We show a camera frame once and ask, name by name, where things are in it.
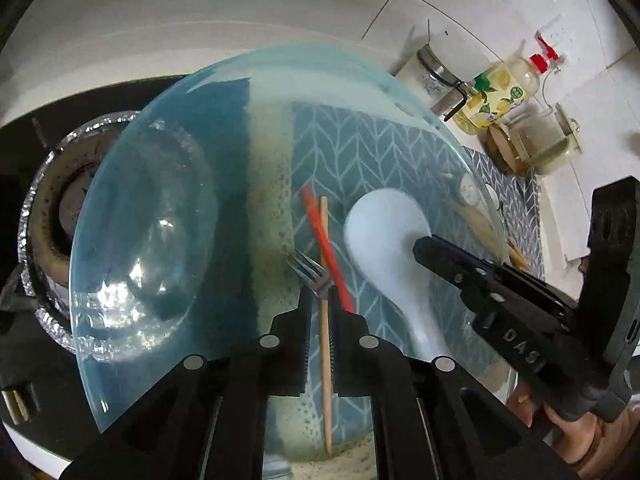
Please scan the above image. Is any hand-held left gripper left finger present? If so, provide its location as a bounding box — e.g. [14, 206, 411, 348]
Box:
[62, 285, 314, 480]

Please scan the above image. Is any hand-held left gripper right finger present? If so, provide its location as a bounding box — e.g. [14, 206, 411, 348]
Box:
[327, 300, 581, 480]

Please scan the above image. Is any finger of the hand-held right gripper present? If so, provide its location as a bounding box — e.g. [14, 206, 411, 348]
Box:
[413, 234, 506, 311]

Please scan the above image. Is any plain bamboo chopstick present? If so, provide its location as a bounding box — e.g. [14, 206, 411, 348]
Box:
[319, 196, 335, 456]

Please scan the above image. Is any large white ceramic spoon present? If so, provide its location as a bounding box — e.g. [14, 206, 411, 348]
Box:
[344, 187, 451, 362]

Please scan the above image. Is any small metal fork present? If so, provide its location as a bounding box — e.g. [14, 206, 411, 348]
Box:
[285, 249, 334, 302]

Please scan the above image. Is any red chopstick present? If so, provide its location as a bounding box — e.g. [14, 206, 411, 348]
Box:
[300, 186, 356, 314]

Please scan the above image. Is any blue glass bowl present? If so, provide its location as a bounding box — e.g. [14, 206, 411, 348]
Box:
[69, 42, 518, 461]

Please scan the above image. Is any person's right hand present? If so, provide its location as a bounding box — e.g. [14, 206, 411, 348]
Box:
[506, 382, 640, 480]

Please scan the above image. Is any grey herringbone mat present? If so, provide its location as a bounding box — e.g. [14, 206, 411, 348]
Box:
[287, 100, 547, 456]

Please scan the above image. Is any glass jar with wooden lid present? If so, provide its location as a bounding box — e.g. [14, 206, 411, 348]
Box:
[484, 102, 584, 177]

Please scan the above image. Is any yellow dish soap bottle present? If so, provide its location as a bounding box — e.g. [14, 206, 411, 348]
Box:
[456, 32, 562, 137]

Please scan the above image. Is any glass jar with metal lid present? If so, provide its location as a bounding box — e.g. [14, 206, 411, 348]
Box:
[410, 20, 482, 122]

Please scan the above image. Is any gas burner head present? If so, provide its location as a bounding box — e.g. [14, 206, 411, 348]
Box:
[54, 164, 102, 242]

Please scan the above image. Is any black gas stove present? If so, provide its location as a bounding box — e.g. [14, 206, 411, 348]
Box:
[0, 72, 193, 436]

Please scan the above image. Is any gas stove burner with foil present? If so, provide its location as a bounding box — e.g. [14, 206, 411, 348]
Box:
[17, 110, 147, 356]

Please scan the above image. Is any black pot support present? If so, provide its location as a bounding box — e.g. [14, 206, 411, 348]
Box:
[0, 117, 66, 313]

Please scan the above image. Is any stove knob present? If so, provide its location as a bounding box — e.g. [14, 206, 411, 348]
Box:
[0, 386, 31, 424]

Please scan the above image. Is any white wall outlet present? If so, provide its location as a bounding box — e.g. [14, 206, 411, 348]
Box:
[534, 11, 572, 57]

